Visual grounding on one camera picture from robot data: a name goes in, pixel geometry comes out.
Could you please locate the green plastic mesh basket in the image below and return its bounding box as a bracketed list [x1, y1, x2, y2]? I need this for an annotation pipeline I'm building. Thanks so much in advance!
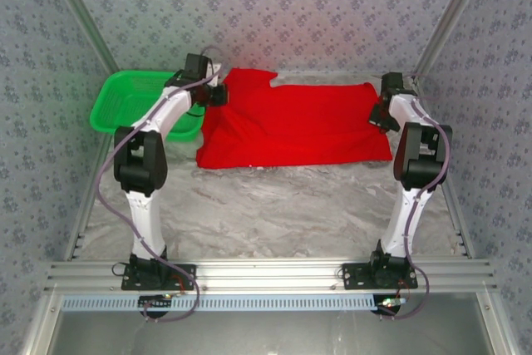
[89, 71, 204, 143]

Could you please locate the red t-shirt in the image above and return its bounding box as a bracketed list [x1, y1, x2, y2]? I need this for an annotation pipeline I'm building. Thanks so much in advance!
[195, 67, 394, 170]

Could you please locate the small black controller board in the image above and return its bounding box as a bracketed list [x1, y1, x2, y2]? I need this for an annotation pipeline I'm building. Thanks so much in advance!
[138, 294, 174, 311]
[373, 295, 407, 315]

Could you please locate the metal lower shelf panel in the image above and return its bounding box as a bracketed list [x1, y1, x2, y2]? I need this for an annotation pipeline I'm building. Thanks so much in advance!
[24, 292, 519, 355]

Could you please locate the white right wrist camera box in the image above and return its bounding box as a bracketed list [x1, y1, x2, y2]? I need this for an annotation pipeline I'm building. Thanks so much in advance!
[401, 75, 420, 98]

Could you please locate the aluminium frame post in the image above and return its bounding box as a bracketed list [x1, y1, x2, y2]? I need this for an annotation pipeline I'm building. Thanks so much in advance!
[410, 0, 498, 86]
[41, 0, 122, 77]

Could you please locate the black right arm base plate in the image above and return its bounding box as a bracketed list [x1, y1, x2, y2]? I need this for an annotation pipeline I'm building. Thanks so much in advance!
[342, 263, 419, 291]

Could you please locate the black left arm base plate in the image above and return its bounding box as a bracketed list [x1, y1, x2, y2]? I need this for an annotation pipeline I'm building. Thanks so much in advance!
[121, 264, 197, 292]

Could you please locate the aluminium mounting rail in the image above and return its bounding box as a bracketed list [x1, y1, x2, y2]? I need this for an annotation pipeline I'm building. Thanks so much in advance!
[44, 258, 498, 293]

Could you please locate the grey slotted cable duct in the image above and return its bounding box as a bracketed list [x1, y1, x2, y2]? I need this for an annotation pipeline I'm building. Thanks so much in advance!
[62, 293, 378, 313]

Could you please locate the aluminium frame leg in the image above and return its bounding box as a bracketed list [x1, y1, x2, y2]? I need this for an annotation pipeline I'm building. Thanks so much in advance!
[477, 293, 520, 355]
[20, 293, 63, 355]

